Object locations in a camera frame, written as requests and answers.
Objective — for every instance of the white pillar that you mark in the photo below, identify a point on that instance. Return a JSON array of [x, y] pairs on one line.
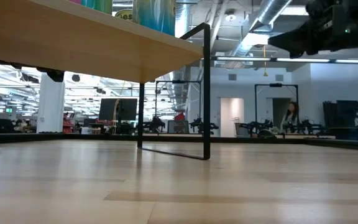
[[50, 105]]

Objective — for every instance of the wall vent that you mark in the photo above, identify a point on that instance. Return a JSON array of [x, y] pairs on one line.
[[232, 77], [279, 77]]

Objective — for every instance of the black gantry frame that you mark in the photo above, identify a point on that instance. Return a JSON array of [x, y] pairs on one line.
[[179, 81], [275, 84]]

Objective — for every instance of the orange label can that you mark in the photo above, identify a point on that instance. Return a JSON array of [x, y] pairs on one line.
[[124, 15]]

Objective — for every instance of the background black robot arm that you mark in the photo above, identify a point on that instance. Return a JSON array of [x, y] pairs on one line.
[[255, 126], [197, 124], [156, 124], [306, 127]]

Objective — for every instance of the teal label can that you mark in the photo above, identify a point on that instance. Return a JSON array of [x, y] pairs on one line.
[[99, 4]]

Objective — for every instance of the red object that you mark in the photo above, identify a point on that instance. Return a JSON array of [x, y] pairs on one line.
[[180, 117]]

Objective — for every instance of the black monitor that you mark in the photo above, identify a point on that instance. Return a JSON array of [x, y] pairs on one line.
[[108, 109], [128, 109]]

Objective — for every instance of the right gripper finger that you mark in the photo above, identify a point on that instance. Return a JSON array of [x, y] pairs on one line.
[[297, 40]]

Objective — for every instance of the silver ventilation duct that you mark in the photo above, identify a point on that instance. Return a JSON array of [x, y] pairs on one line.
[[185, 18], [269, 12]]

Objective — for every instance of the person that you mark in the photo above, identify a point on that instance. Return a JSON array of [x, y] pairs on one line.
[[291, 116]]

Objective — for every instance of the blue label can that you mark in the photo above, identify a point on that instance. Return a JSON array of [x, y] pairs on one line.
[[154, 15]]

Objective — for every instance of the black metal table frame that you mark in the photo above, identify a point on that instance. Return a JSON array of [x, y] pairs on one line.
[[42, 137]]

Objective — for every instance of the red cabinet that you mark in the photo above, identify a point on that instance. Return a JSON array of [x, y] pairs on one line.
[[68, 126]]

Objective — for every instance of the black cabinet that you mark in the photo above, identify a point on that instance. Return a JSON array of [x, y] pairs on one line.
[[343, 113]]

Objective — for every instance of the dark round ceiling fixture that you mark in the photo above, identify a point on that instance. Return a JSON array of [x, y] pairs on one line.
[[76, 78]]

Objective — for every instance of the ceiling light strip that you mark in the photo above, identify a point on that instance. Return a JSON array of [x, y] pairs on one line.
[[356, 61], [303, 60], [244, 58]]

